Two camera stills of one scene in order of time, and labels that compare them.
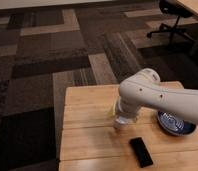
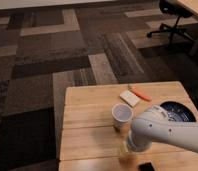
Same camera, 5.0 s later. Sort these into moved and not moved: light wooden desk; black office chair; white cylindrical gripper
Moved: white cylindrical gripper
Not moved: light wooden desk; black office chair
